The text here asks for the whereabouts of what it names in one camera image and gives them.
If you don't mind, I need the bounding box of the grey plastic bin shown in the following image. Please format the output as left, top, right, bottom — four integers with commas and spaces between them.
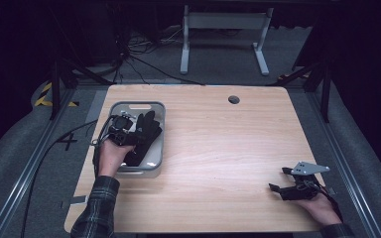
107, 100, 167, 179

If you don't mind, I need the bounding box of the person's right hand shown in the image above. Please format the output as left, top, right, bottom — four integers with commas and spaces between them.
296, 193, 343, 228

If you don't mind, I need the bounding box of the aluminium floor rail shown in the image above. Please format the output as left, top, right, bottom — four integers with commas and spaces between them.
0, 87, 77, 238
306, 88, 381, 238

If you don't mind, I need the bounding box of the right hand-held gripper black strap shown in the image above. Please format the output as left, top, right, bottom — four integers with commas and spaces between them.
317, 182, 344, 222

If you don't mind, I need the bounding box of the black metal stand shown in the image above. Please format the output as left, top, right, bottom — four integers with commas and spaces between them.
48, 59, 113, 121
267, 49, 332, 123

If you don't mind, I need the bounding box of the yellow black hazard tape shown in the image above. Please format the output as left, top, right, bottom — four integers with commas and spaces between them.
34, 81, 79, 108

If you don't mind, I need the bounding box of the left hand-held gripper cable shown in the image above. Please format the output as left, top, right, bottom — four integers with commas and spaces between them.
90, 114, 115, 177

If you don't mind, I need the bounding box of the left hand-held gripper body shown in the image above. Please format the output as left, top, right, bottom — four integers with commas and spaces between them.
107, 111, 139, 147

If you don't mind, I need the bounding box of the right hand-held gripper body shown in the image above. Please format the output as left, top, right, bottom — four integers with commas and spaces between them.
281, 161, 330, 201

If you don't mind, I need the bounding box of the long black floor cable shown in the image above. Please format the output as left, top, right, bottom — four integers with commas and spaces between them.
19, 119, 98, 238

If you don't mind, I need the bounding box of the bundle of floor cables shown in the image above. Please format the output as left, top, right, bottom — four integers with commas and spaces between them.
112, 26, 206, 86

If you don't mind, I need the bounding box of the white metal desk frame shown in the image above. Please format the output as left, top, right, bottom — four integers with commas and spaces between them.
179, 4, 275, 76

